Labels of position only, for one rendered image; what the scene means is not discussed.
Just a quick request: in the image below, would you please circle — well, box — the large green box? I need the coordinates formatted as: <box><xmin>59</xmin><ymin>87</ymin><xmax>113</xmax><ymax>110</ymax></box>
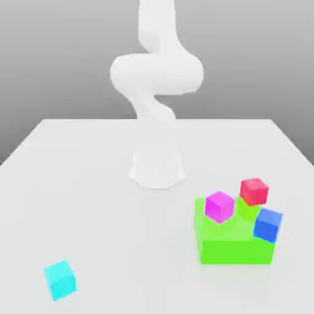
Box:
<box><xmin>193</xmin><ymin>197</ymin><xmax>276</xmax><ymax>265</ymax></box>

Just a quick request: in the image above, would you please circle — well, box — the small cyan cube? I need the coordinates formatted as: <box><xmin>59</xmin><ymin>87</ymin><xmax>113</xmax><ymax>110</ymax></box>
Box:
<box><xmin>44</xmin><ymin>259</ymin><xmax>78</xmax><ymax>302</ymax></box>

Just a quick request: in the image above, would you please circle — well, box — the small red cube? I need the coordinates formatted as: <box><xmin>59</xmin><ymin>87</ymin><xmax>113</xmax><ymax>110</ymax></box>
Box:
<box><xmin>239</xmin><ymin>178</ymin><xmax>270</xmax><ymax>207</ymax></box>

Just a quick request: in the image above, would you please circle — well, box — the small blue cube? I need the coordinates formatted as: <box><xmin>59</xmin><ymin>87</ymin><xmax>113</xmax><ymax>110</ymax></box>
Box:
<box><xmin>253</xmin><ymin>208</ymin><xmax>284</xmax><ymax>244</ymax></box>

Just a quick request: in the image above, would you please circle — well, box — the small magenta cube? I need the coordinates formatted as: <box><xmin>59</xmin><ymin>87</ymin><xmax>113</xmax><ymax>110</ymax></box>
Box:
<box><xmin>204</xmin><ymin>191</ymin><xmax>236</xmax><ymax>224</ymax></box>

